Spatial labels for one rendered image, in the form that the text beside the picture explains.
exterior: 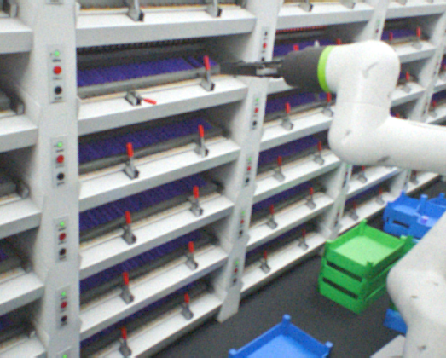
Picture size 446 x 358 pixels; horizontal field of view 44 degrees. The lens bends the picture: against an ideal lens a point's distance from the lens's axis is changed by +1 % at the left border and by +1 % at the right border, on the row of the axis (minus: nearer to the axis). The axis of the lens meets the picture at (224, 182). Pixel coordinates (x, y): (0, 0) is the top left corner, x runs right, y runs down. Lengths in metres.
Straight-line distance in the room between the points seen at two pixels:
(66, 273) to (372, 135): 0.81
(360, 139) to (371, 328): 1.28
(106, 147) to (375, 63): 0.77
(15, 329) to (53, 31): 0.76
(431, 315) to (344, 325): 0.96
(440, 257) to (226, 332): 0.92
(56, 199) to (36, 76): 0.29
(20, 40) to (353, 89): 0.65
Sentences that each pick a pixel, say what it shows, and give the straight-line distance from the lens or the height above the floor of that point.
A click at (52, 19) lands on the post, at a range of 1.21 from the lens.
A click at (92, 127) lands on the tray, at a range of 1.33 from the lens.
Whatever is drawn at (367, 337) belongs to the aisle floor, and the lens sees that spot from 2.18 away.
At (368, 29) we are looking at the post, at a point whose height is 1.02.
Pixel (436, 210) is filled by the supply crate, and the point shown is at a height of 0.43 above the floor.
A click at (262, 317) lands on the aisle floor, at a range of 2.15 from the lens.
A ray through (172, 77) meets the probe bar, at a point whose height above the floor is 0.93.
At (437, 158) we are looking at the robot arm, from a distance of 1.12.
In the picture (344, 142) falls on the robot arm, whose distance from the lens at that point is 1.06.
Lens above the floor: 1.31
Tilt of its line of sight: 24 degrees down
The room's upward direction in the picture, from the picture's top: 6 degrees clockwise
